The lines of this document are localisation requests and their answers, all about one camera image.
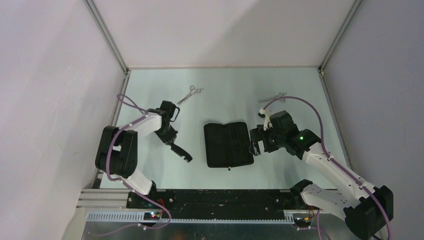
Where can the silver scissors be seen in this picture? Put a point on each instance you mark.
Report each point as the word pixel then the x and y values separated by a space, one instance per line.
pixel 268 99
pixel 192 91

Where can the aluminium frame post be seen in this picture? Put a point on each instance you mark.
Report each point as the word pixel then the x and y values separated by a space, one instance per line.
pixel 106 34
pixel 340 34

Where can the right silver scissors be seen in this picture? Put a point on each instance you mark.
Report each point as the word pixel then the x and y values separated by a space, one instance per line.
pixel 268 99

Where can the right aluminium frame post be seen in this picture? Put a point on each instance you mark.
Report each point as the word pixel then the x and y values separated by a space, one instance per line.
pixel 340 34

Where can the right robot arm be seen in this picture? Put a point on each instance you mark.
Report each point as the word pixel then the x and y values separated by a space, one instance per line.
pixel 364 207

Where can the black handled comb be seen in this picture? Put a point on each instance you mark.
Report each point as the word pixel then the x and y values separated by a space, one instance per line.
pixel 181 153

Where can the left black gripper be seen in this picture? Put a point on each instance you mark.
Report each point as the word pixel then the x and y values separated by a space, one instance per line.
pixel 171 137

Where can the black zippered tool case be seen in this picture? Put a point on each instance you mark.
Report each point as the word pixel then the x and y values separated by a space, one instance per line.
pixel 227 145

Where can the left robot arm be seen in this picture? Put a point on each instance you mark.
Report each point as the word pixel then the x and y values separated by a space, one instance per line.
pixel 117 154

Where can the left silver scissors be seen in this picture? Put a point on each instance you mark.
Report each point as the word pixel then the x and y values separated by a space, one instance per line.
pixel 192 91

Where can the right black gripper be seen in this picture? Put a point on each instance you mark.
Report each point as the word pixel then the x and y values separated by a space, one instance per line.
pixel 259 134

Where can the left aluminium frame post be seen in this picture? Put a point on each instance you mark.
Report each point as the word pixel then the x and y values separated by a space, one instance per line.
pixel 106 34

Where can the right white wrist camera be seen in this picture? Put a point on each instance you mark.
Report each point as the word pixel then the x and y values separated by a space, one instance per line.
pixel 265 115

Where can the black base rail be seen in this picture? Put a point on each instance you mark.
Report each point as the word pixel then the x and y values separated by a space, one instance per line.
pixel 221 204

